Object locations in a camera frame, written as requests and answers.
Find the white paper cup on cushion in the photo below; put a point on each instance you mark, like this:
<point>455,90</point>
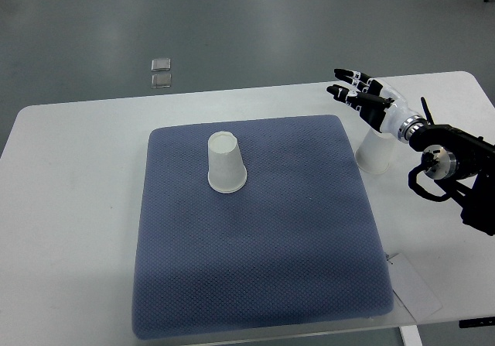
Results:
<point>226,170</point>

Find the white paper cup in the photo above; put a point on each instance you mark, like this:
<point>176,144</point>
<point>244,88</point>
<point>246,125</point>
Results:
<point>374,153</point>
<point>226,170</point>

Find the upper metal floor plate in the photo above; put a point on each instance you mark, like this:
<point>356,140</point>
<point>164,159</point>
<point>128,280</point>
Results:
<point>161,64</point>

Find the blue grey textured cushion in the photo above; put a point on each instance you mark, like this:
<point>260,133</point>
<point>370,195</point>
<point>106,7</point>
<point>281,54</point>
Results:
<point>296,244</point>

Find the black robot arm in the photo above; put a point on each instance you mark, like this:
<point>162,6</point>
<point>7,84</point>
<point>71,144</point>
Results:
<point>455,165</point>

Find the black table control panel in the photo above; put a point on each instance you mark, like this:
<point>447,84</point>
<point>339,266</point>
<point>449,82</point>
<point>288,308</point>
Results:
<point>477,322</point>

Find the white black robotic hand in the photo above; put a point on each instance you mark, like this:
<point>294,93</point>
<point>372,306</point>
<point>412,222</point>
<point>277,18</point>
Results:
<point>381,106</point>

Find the white paper tag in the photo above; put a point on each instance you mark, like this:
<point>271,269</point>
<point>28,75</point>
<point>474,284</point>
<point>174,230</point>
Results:
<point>411,289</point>

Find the white table leg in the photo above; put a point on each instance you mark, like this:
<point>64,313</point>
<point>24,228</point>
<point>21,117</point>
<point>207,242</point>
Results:
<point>410,336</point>

